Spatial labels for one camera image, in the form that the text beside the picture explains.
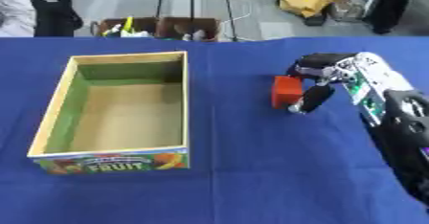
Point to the black tripod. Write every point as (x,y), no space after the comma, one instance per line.
(193,4)

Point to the brown cardboard box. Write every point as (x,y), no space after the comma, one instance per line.
(159,28)

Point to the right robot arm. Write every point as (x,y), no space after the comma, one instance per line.
(391,106)

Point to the red block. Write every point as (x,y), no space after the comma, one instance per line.
(286,92)

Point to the person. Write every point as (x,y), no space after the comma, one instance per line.
(47,9)
(394,4)

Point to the tan cardboard box green inside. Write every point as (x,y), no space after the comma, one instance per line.
(120,113)

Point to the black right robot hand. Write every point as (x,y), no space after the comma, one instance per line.
(317,96)

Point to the yellow bag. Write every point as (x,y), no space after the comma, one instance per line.
(306,2)

